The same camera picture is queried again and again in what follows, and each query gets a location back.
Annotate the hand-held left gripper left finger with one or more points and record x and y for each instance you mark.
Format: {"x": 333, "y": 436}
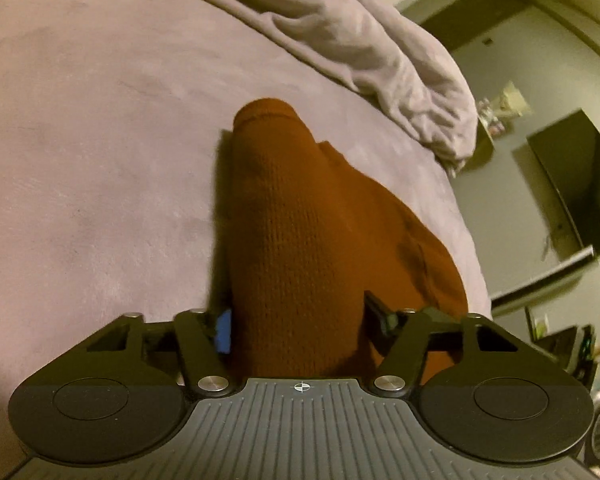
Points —
{"x": 224, "y": 332}

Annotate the rust orange knit sweater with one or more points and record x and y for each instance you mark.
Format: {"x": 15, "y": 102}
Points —
{"x": 300, "y": 240}

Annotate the purple bed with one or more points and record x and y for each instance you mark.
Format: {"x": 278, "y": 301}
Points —
{"x": 105, "y": 160}

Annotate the purple crumpled duvet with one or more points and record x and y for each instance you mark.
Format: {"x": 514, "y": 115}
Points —
{"x": 370, "y": 45}

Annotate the white wall shelf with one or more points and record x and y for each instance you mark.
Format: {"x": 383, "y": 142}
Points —
{"x": 545, "y": 275}

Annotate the black wall television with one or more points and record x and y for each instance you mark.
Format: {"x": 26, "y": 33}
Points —
{"x": 572, "y": 180}

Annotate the cluttered desk things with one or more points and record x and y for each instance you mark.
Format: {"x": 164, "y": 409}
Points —
{"x": 570, "y": 347}

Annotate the yellow side table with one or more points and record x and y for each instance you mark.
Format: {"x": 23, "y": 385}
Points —
{"x": 482, "y": 140}

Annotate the small pink bottles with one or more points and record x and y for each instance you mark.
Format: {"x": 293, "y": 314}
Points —
{"x": 491, "y": 119}

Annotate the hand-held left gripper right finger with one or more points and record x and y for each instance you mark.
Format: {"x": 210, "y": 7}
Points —
{"x": 381, "y": 318}

